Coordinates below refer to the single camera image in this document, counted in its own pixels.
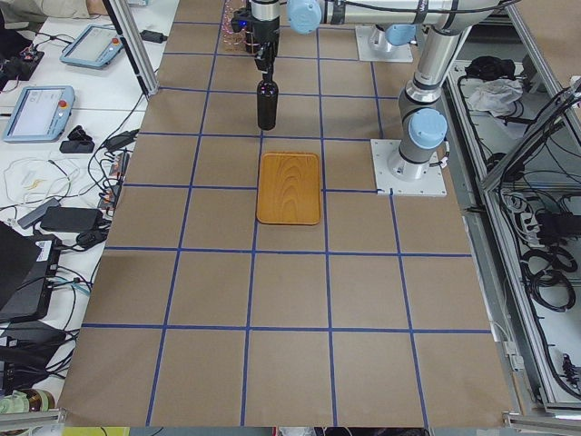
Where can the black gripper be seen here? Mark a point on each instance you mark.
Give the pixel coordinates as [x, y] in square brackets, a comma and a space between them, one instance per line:
[265, 31]

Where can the far teach pendant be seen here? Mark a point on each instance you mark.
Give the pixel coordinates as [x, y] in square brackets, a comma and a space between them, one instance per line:
[95, 47]

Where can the near teach pendant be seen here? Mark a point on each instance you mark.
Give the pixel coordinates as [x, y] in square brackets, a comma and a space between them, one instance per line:
[40, 115]

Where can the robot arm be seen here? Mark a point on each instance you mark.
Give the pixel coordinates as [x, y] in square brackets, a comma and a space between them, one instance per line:
[385, 38]
[448, 21]

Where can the white cloth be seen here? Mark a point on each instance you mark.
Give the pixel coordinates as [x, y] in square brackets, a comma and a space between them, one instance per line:
[496, 97]

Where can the teach pendant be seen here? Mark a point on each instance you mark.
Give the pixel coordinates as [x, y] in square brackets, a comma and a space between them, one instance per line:
[95, 47]
[40, 115]

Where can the dark wine bottle in basket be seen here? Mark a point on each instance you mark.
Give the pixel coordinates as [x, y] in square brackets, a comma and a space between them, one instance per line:
[251, 44]

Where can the wooden tray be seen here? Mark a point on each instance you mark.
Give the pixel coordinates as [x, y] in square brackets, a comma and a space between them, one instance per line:
[289, 189]

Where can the dark wine bottle carried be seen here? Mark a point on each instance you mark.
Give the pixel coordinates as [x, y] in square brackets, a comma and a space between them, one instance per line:
[267, 102]

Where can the black power adapter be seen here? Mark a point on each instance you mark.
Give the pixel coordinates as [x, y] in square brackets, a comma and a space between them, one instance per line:
[70, 219]

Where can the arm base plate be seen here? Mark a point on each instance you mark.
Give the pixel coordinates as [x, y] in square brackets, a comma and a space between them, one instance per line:
[396, 176]
[398, 55]

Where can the copper wire wine basket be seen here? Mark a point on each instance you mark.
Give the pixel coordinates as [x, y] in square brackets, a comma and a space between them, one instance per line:
[233, 41]

